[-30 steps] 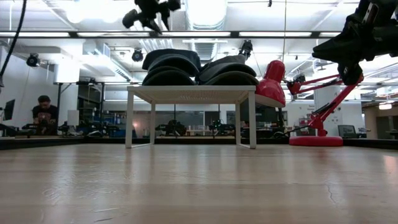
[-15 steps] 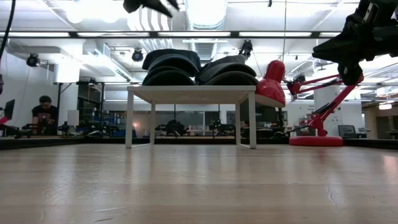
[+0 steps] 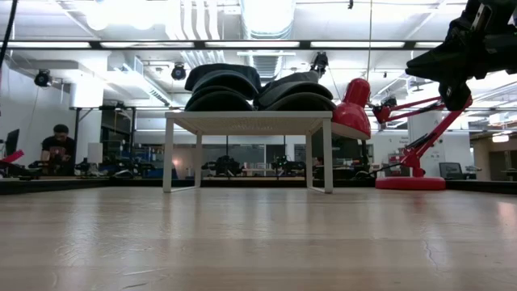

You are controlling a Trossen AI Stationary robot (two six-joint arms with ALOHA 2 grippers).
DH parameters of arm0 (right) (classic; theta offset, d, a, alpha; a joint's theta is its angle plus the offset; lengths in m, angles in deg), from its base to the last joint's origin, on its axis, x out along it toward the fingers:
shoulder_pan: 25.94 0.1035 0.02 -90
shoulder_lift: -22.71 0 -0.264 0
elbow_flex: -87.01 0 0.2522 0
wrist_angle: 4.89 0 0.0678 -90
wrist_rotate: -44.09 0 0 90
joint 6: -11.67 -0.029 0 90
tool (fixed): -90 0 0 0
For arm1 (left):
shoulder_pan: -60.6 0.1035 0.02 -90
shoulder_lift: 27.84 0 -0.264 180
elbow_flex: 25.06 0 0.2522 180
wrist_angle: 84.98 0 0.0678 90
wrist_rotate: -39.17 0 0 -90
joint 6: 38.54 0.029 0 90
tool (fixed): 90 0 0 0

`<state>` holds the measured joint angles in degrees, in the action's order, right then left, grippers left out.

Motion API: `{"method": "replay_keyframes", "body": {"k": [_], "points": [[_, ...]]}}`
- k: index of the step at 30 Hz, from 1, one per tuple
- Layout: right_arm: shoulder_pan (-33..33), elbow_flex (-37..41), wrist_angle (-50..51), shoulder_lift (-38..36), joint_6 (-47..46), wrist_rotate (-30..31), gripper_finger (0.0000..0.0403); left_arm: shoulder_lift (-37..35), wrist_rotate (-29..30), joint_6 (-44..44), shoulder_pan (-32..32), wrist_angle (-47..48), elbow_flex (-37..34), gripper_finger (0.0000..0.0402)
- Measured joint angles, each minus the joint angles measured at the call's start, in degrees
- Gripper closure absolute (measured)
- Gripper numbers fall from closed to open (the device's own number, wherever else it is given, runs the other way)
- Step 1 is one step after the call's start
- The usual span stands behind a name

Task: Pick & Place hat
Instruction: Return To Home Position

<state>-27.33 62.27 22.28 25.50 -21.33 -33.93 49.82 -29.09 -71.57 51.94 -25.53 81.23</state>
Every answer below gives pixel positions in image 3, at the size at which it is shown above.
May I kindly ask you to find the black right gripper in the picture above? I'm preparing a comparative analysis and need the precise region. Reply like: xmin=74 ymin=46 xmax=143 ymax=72
xmin=406 ymin=23 xmax=517 ymax=111

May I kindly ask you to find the red flat object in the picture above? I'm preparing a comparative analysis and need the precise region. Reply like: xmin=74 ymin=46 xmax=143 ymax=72
xmin=0 ymin=149 xmax=25 ymax=165

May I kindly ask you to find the black aluminium table frame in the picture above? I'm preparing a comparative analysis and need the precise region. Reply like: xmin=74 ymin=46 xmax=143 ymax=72
xmin=0 ymin=176 xmax=517 ymax=196

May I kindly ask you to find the black ceiling spotlight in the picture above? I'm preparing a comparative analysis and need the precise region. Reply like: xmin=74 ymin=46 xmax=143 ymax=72
xmin=170 ymin=62 xmax=187 ymax=82
xmin=34 ymin=68 xmax=53 ymax=88
xmin=309 ymin=51 xmax=330 ymax=77

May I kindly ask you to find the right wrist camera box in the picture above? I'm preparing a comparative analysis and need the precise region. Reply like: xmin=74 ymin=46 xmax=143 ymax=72
xmin=460 ymin=0 xmax=502 ymax=33

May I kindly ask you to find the black metal rack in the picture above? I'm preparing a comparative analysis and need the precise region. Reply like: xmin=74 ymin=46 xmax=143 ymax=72
xmin=69 ymin=103 xmax=138 ymax=167

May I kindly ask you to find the person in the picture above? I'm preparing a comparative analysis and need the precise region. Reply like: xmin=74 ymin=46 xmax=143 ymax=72
xmin=39 ymin=123 xmax=77 ymax=177

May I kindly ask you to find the red desk lamp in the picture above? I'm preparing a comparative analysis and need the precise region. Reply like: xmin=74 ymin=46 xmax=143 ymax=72
xmin=330 ymin=77 xmax=474 ymax=192

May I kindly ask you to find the black computer monitor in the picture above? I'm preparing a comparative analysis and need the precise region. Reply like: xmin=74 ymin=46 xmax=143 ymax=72
xmin=3 ymin=128 xmax=21 ymax=159
xmin=439 ymin=161 xmax=464 ymax=181

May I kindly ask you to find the white perforated metal shelf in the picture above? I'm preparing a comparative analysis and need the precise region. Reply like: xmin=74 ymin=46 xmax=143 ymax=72
xmin=162 ymin=110 xmax=334 ymax=194

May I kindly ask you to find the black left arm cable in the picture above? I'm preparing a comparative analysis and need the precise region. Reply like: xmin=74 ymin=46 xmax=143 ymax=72
xmin=0 ymin=0 xmax=19 ymax=70

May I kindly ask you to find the white box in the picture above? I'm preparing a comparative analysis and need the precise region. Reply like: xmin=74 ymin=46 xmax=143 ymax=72
xmin=86 ymin=141 xmax=104 ymax=165

